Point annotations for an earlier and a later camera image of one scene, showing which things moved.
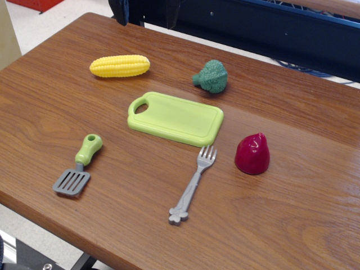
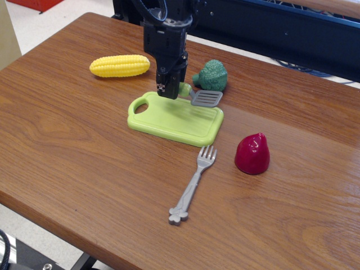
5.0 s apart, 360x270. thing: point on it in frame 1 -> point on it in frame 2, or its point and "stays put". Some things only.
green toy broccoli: x=213 y=77 stays put
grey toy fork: x=176 y=215 stays put
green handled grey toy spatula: x=72 y=180 -> x=203 y=98
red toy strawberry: x=252 y=154 stays put
